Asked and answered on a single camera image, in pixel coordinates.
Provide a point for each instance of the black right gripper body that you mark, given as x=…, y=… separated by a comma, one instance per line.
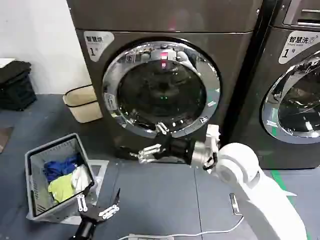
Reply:
x=177, y=150

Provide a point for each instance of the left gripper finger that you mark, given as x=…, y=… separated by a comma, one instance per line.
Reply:
x=81, y=203
x=110, y=211

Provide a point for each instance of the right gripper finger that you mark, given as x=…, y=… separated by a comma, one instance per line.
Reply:
x=161, y=128
x=150, y=151

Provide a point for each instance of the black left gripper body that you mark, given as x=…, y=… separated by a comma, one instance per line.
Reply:
x=87, y=222

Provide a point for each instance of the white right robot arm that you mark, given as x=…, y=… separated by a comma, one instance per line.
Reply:
x=236, y=162

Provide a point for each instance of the yellow-green garment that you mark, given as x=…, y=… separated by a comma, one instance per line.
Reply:
x=62, y=188

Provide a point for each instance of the white garment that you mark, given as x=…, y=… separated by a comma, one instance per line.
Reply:
x=81, y=178

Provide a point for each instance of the round glass dryer door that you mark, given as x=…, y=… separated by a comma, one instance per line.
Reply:
x=162, y=100
x=300, y=105

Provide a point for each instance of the pale flat floor plate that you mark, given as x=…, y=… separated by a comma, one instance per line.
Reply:
x=100, y=170

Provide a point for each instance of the blue garment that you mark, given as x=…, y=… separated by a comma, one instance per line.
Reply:
x=60, y=167

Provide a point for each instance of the grey plastic laundry basket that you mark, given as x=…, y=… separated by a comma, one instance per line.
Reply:
x=37, y=195

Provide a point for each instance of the flat white device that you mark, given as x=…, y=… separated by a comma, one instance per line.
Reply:
x=150, y=237

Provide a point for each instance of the beige bin with black bands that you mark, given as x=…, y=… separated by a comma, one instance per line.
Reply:
x=83, y=107

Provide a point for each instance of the grey dryer with number sticker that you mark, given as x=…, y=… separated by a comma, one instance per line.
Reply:
x=232, y=55

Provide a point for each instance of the green floor tape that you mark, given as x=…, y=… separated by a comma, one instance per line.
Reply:
x=281, y=182

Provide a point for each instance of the black plastic crate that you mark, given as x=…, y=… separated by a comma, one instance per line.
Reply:
x=17, y=95

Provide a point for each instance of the grey dryer with drawer panel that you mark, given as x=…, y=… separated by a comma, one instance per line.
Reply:
x=267, y=37

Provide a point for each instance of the folded black cloth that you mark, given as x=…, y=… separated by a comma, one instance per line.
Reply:
x=15, y=71

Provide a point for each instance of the white box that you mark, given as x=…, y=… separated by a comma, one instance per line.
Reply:
x=6, y=62

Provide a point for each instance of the silver metal bracket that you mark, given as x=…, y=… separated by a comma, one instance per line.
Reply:
x=233, y=202

